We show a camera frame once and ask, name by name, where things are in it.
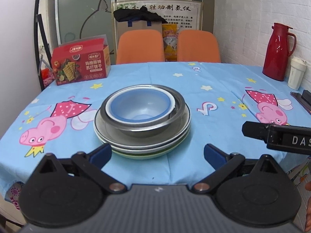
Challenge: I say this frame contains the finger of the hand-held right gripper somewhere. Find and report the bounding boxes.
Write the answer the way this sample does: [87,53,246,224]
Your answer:
[242,121,271,140]

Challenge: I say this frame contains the pale green plate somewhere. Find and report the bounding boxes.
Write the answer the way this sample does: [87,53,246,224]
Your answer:
[110,141,185,160]

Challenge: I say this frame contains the red bag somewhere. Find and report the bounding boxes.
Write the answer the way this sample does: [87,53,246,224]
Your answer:
[40,68,54,88]

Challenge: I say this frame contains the frosted glass panel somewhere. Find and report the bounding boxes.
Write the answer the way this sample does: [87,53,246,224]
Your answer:
[54,0,117,51]

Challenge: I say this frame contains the black cloth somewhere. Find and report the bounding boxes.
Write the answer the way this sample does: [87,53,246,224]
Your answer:
[113,6,166,23]

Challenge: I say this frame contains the brown cardboard box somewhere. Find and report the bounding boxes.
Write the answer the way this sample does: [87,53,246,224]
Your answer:
[115,19,163,40]

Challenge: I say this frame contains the person's right hand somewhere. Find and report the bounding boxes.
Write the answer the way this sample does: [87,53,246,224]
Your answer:
[304,182,311,224]

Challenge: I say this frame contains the yellow packet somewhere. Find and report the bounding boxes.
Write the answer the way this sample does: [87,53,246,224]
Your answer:
[162,24,181,63]

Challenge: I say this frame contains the dark phone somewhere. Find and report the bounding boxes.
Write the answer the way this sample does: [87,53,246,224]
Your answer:
[290,90,311,114]

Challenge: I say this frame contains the blue cartoon tablecloth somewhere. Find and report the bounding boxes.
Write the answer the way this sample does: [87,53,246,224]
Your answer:
[0,61,311,210]

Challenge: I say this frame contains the blue plastic bowl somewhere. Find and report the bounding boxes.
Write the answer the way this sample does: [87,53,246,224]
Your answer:
[111,88,170,122]

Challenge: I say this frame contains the orange chair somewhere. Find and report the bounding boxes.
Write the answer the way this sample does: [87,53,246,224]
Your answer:
[176,30,221,63]
[116,30,165,65]

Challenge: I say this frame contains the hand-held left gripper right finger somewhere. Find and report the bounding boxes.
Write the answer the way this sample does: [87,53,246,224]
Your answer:
[192,144,287,196]

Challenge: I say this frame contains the white ceramic bowl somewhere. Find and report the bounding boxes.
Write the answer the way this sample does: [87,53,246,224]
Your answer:
[105,85,176,128]

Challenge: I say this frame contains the red thermos jug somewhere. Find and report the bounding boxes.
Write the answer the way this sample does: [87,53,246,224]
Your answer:
[262,22,297,82]

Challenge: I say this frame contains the red cracker box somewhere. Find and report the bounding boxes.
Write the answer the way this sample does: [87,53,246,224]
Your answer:
[52,34,112,86]

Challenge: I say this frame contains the white cup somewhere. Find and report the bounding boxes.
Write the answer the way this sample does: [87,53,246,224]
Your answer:
[287,56,307,91]

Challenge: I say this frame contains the stainless steel bowl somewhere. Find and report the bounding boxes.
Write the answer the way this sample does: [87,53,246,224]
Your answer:
[100,84,186,138]

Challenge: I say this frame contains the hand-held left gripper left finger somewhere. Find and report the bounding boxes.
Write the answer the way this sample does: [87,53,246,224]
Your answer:
[34,143,127,195]

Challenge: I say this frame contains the small white floral plate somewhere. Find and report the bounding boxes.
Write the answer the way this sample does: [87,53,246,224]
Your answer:
[107,136,189,155]

